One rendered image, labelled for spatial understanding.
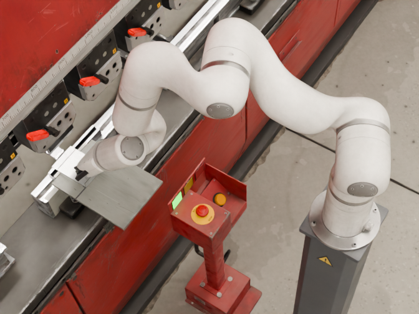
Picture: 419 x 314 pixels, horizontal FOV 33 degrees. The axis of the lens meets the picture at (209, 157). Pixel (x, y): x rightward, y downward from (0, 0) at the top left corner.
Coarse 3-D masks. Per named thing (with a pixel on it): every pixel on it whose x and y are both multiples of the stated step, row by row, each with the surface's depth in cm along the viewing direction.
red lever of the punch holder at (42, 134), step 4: (44, 128) 176; (48, 128) 175; (52, 128) 175; (32, 132) 170; (36, 132) 170; (40, 132) 171; (44, 132) 172; (48, 132) 173; (52, 132) 175; (56, 132) 175; (28, 136) 168; (32, 136) 168; (36, 136) 169; (40, 136) 170; (44, 136) 172; (48, 136) 173; (56, 136) 176; (32, 140) 168; (36, 140) 170
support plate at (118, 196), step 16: (64, 176) 199; (96, 176) 198; (112, 176) 198; (128, 176) 198; (144, 176) 197; (64, 192) 196; (96, 192) 195; (112, 192) 195; (128, 192) 195; (144, 192) 195; (96, 208) 193; (112, 208) 192; (128, 208) 192; (128, 224) 190
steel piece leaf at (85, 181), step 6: (78, 150) 203; (72, 156) 202; (78, 156) 202; (66, 162) 201; (72, 162) 201; (78, 162) 201; (60, 168) 200; (66, 168) 200; (72, 168) 200; (66, 174) 199; (72, 174) 199; (84, 180) 197; (90, 180) 196
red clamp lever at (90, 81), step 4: (96, 76) 184; (100, 76) 184; (104, 76) 184; (80, 80) 177; (84, 80) 177; (88, 80) 177; (92, 80) 179; (96, 80) 180; (100, 80) 183; (104, 80) 183; (108, 80) 184; (84, 84) 176; (88, 84) 177; (92, 84) 179; (96, 84) 181
